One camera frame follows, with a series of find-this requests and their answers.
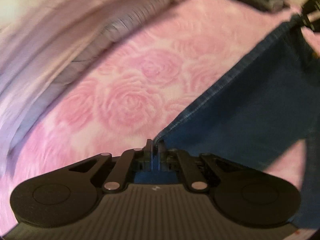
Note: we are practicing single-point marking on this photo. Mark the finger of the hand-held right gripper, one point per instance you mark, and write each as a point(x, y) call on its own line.
point(312, 5)
point(308, 22)

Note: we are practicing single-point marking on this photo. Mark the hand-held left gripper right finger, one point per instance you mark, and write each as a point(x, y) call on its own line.
point(162, 152)

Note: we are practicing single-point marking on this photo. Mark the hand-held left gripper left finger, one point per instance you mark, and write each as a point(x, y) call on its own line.
point(150, 155)

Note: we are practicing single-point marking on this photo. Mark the blue jeans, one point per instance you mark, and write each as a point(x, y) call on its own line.
point(250, 110)

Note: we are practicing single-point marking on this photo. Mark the pink floral bedsheet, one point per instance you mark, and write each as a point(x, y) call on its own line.
point(130, 80)

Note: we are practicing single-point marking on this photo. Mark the grey striped pillow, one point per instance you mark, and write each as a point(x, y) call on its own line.
point(87, 17)

